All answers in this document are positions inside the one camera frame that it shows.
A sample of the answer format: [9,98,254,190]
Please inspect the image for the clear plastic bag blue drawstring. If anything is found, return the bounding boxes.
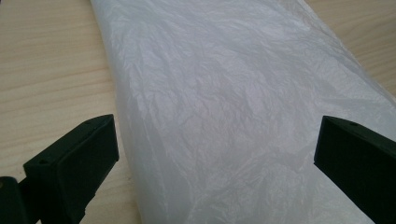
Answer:
[90,0,396,224]

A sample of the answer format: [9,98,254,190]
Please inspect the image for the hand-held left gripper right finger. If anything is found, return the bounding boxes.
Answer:
[313,115,396,224]

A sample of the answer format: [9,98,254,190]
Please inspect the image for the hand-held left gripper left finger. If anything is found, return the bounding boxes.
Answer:
[22,114,120,224]

